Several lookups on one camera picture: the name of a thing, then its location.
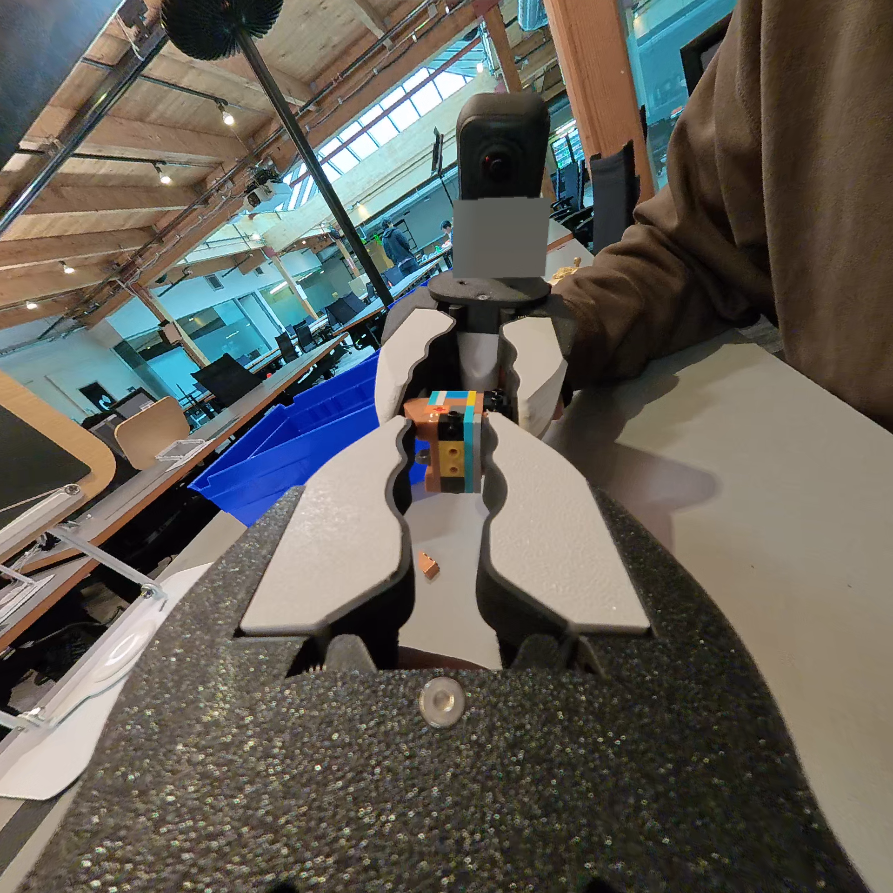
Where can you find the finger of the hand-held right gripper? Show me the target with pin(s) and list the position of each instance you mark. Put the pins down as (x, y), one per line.
(401, 363)
(541, 377)

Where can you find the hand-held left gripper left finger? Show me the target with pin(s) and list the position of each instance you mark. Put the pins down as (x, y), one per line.
(328, 551)

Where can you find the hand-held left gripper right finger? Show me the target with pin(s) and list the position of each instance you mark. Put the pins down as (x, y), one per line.
(558, 551)

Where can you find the multicoloured toy brick model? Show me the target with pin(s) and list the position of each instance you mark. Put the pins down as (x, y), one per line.
(453, 446)

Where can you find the person's right forearm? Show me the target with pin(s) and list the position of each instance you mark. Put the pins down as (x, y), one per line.
(642, 293)

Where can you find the wood-edged long desk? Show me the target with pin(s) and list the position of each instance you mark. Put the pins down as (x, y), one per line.
(209, 446)

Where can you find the tan brick figure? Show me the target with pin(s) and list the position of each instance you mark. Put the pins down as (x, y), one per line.
(566, 271)

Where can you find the small brown slope brick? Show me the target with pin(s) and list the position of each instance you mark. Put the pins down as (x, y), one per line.
(429, 565)

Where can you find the black mesh chair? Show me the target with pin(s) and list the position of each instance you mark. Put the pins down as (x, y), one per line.
(614, 202)

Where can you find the black high-back chair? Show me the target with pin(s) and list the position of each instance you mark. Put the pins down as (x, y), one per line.
(223, 380)

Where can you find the plywood chair back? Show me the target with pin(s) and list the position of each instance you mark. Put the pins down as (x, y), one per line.
(150, 432)

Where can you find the black stand pole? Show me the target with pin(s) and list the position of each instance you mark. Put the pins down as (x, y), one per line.
(314, 167)

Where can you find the white flat pad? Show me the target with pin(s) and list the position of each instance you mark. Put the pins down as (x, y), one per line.
(139, 663)

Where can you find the rounded plywood panel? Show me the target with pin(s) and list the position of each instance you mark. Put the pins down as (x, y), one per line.
(49, 453)

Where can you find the person's brown jacket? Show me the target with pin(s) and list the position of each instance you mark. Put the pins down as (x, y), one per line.
(823, 209)

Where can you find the black ribbed disc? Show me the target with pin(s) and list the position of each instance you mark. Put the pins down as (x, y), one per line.
(216, 28)

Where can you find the wooden post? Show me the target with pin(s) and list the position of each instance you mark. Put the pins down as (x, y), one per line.
(593, 91)

